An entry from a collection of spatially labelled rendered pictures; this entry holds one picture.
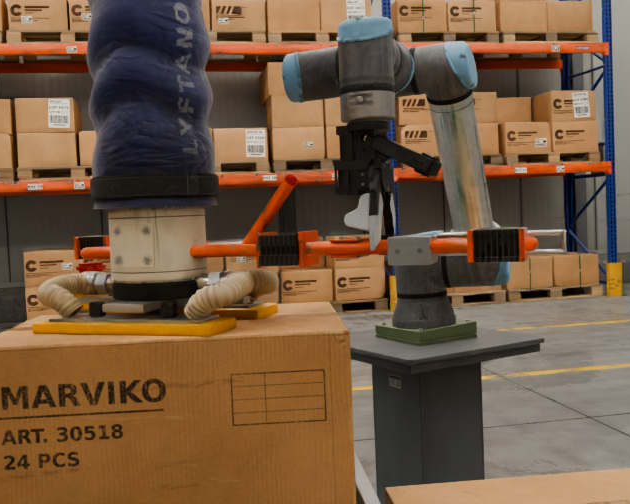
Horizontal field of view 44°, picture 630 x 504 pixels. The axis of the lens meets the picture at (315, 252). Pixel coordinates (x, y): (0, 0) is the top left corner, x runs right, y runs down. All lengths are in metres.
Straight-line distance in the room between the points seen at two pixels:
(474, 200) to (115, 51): 1.10
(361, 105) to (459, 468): 1.38
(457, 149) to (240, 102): 8.04
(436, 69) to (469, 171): 0.30
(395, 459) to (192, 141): 1.34
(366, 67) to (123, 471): 0.74
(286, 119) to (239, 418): 7.54
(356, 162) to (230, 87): 8.75
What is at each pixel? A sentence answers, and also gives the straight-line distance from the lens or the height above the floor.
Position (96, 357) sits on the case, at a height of 0.93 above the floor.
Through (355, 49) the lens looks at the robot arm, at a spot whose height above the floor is 1.39.
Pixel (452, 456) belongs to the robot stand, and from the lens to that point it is 2.36.
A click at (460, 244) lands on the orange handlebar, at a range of 1.22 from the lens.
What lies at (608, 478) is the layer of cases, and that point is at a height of 0.54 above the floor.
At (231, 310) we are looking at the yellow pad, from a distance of 1.43.
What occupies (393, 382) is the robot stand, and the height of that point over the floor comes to 0.63.
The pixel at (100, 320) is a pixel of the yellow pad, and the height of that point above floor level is 0.97.
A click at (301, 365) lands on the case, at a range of 1.25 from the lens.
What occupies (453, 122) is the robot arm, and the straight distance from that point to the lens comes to 1.99.
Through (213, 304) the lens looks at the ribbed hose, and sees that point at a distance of 1.26.
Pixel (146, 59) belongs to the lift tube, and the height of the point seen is 1.40.
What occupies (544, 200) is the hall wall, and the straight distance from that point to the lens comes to 11.06.
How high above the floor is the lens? 1.14
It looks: 3 degrees down
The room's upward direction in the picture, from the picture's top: 2 degrees counter-clockwise
